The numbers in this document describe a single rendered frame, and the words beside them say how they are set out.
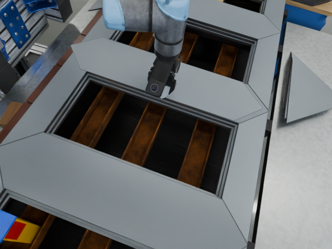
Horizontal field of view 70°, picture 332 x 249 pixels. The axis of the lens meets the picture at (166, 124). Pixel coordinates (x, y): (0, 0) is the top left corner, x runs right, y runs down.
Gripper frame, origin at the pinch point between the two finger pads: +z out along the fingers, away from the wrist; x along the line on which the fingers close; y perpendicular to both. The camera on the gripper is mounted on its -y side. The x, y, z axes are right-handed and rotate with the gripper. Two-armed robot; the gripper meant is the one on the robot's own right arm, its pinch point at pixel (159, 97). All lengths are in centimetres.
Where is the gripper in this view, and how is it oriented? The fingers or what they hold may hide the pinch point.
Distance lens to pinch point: 81.5
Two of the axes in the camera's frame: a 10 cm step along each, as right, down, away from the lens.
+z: -0.9, 4.9, 8.7
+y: 3.3, -8.1, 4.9
